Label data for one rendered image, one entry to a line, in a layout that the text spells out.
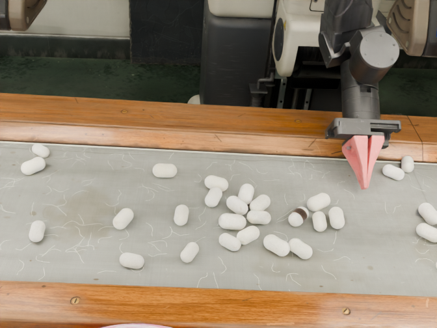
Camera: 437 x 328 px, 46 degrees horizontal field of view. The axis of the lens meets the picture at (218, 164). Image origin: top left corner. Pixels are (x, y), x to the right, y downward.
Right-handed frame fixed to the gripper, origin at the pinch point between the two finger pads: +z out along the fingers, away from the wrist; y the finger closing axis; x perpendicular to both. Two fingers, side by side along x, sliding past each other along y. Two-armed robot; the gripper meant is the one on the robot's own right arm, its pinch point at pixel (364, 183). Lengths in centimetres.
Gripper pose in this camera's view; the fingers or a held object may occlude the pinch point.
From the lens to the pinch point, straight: 81.3
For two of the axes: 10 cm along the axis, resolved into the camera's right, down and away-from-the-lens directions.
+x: -0.6, 2.6, 9.6
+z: -0.2, 9.6, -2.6
